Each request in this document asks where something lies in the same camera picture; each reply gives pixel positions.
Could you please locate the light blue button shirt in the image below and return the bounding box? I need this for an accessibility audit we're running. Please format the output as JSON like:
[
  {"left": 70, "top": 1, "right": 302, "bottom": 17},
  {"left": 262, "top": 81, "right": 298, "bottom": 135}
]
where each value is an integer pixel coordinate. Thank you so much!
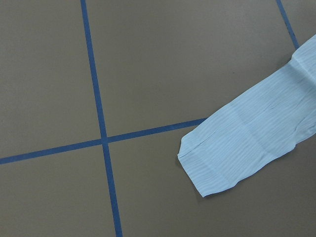
[{"left": 178, "top": 37, "right": 316, "bottom": 197}]

